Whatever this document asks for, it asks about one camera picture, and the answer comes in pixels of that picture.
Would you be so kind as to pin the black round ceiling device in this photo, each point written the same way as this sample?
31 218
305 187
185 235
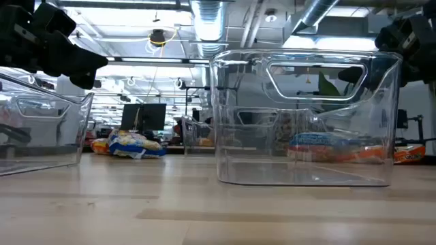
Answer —
157 36

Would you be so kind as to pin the black boom stand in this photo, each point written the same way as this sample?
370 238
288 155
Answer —
181 84

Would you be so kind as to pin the blue yellow noodle pack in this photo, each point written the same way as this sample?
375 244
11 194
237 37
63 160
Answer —
136 144

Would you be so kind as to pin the long ceiling light bar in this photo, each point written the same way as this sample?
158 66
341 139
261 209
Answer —
153 60

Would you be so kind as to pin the silver spiral duct pipe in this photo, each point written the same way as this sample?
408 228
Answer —
316 13

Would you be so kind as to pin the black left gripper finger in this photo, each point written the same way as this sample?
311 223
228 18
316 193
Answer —
83 81
81 61

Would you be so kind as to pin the orange Maruchan noodle pack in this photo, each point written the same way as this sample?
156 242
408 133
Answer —
408 154
99 146

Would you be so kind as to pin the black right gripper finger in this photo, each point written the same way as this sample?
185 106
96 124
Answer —
385 39
351 75

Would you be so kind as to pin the green artificial plant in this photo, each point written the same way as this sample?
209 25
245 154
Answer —
327 88

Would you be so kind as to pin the red Maruchan noodle pack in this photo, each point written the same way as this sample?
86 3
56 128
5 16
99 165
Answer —
306 154

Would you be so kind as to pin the orange-red Maruchan noodle pack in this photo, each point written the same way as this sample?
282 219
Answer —
361 156

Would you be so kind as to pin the black computer monitor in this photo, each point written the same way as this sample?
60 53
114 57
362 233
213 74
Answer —
153 117

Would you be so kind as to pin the clear plastic storage bin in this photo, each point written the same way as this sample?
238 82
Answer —
381 136
41 143
190 136

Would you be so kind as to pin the silver ribbed ventilation duct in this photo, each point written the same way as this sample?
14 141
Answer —
207 24

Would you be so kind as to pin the round white ceiling fixture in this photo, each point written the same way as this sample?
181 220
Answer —
270 17

